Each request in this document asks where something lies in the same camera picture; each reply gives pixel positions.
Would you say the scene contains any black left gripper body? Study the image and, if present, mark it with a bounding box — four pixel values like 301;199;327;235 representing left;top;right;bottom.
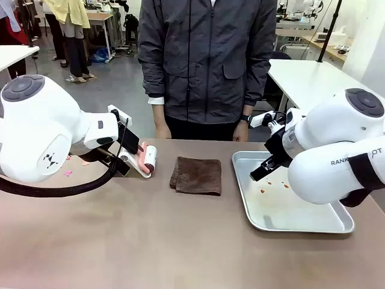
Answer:
115;119;129;157

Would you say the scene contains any person's right hand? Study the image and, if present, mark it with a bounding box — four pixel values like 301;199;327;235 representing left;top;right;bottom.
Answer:
153;119;173;140

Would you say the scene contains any person in black trousers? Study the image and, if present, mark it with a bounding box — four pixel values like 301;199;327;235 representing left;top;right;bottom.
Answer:
44;13;69;69

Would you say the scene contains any person in grey jacket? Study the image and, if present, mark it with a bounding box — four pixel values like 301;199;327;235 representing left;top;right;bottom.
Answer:
137;0;278;142

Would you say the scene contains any small white table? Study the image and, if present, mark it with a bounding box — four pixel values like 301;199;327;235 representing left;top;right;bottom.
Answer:
0;45;40;79

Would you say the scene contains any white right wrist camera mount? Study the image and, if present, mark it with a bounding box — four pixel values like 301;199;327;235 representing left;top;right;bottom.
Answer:
248;110;277;128

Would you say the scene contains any black office chair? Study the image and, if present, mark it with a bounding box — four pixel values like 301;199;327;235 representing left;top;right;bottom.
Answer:
262;50;293;113

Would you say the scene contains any brown towel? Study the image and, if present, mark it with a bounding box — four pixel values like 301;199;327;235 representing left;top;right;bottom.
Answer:
168;156;223;197

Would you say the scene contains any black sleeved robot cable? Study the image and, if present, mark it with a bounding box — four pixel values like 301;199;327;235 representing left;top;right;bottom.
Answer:
0;150;131;199

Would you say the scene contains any white folding stand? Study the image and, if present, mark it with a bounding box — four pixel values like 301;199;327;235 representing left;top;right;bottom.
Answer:
118;150;153;180

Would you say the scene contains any background wooden top desk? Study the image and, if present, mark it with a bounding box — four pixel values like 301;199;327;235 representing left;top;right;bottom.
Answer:
85;8;124;63

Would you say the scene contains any long wooden workbench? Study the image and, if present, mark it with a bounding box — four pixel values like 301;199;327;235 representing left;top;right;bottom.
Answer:
300;35;347;64

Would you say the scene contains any blue plastic bag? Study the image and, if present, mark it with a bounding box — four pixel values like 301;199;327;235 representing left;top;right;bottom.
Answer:
89;47;111;64

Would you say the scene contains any person in red skirt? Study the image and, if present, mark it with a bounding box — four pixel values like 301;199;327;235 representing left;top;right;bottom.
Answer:
0;0;28;79

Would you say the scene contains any silver metal tray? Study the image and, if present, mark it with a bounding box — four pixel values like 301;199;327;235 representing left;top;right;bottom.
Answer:
231;150;356;234

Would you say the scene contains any person's left hand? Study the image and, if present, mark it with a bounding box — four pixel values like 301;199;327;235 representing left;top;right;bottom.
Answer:
232;121;250;143

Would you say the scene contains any person's left forearm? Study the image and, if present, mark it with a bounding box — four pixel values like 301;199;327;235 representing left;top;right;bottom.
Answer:
240;45;273;120

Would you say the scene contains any person in yellow top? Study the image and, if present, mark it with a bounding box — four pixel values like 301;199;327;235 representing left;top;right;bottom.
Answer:
41;0;99;84

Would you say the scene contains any pink lint roller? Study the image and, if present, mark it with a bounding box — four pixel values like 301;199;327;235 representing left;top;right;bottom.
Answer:
137;142;159;176

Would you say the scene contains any background white robot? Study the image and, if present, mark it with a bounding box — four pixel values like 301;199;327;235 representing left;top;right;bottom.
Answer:
299;0;325;24

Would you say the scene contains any large white table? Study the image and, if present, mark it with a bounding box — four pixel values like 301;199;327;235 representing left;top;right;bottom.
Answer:
266;58;385;112

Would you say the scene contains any black tripod pole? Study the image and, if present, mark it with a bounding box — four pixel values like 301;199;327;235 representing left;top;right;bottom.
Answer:
318;0;344;63

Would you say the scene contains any white tissue box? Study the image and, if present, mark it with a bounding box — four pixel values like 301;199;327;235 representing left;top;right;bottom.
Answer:
330;25;355;46

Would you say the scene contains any person's right forearm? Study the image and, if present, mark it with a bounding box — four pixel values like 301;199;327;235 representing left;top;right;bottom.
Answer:
138;45;167;124

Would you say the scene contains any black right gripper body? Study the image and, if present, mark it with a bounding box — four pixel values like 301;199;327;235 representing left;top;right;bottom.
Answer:
263;126;295;166

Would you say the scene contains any black stool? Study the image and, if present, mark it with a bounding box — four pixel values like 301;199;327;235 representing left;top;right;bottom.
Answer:
123;13;141;49

